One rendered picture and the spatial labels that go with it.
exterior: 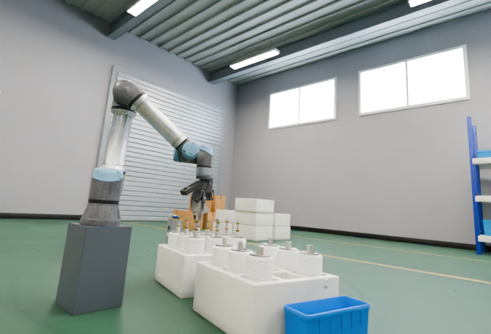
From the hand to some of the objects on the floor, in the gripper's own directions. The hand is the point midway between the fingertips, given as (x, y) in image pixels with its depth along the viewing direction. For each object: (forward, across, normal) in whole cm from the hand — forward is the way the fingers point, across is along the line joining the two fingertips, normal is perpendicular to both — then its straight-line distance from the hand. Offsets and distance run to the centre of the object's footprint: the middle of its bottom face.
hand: (196, 217), depth 150 cm
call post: (+35, +39, -14) cm, 54 cm away
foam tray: (+35, +9, -15) cm, 39 cm away
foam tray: (+35, -43, -2) cm, 55 cm away
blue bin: (+35, -70, -1) cm, 78 cm away
